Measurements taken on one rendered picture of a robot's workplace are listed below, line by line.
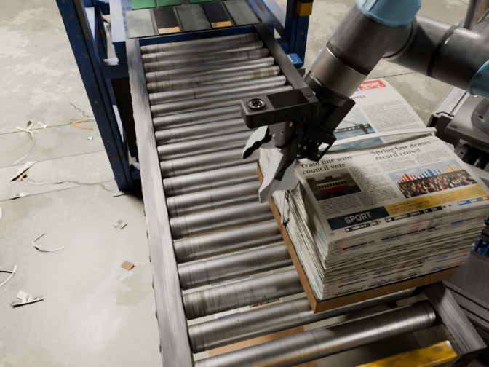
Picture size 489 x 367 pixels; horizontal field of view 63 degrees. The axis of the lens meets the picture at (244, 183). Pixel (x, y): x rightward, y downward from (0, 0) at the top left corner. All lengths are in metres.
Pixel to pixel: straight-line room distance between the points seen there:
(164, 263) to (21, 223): 1.42
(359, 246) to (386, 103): 0.34
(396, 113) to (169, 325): 0.58
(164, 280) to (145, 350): 0.85
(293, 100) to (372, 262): 0.29
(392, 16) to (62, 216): 1.82
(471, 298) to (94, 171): 1.83
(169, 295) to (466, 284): 1.17
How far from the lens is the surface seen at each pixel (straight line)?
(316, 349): 0.76
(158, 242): 0.87
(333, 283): 0.69
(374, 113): 0.82
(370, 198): 0.65
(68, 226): 2.06
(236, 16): 1.77
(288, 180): 0.64
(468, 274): 1.71
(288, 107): 0.58
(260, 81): 1.33
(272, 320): 0.77
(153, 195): 0.96
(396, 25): 0.57
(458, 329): 0.85
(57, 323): 1.79
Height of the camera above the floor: 1.49
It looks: 46 degrees down
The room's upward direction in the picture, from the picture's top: straight up
